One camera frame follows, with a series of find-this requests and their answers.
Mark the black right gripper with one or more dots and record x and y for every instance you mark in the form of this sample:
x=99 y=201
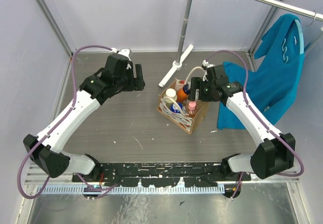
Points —
x=195 y=84

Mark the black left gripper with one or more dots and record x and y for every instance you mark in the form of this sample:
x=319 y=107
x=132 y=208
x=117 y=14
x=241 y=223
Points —
x=138 y=76

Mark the green bottle white cap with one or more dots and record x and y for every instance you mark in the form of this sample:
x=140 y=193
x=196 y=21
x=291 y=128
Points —
x=170 y=93

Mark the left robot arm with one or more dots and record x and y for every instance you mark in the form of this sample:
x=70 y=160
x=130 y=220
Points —
x=49 y=143

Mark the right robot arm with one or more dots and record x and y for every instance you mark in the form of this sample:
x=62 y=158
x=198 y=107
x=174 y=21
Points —
x=274 y=150

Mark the orange pump bottle lying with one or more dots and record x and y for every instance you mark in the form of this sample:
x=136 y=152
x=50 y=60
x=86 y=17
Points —
x=183 y=93

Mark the white rack base foot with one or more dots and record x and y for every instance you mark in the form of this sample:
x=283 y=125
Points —
x=174 y=70

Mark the pink cap peach bottle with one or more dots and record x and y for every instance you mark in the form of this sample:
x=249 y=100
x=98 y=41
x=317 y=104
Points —
x=191 y=109

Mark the orange bottle blue pump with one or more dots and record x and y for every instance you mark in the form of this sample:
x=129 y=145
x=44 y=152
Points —
x=176 y=108

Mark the teal blue t-shirt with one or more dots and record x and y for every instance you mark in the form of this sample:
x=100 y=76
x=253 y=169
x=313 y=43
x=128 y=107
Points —
x=273 y=87

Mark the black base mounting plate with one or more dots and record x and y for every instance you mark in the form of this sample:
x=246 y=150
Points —
x=161 y=174

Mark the metal clothes rack pole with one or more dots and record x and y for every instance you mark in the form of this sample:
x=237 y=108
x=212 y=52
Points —
x=183 y=30

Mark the light blue clothes hanger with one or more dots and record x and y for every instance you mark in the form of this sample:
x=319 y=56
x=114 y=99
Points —
x=301 y=38

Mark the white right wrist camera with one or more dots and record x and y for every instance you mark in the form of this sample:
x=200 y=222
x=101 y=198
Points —
x=205 y=66

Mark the white slotted cable duct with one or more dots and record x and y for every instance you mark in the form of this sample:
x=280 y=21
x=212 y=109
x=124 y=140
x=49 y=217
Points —
x=179 y=189

